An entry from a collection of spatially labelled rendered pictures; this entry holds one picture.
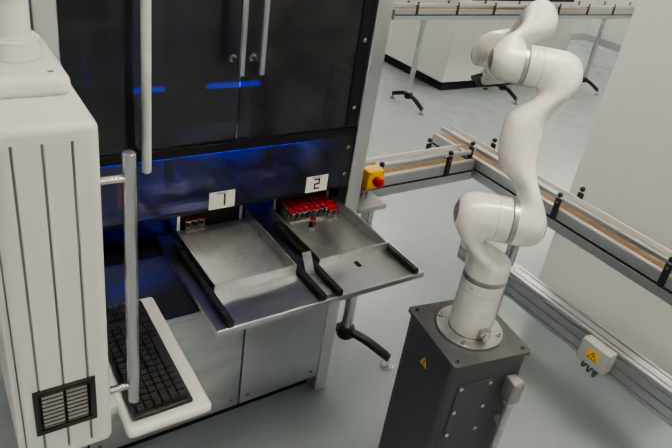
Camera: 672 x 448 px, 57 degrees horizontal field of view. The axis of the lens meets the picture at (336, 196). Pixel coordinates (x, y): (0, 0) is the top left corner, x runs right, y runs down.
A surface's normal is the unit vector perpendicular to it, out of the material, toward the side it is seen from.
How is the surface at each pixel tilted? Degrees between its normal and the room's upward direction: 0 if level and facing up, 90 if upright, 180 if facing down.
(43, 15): 90
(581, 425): 0
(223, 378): 90
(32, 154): 90
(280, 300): 0
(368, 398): 0
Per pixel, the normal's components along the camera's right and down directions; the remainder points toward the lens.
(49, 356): 0.53, 0.47
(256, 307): 0.14, -0.87
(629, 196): -0.83, 0.15
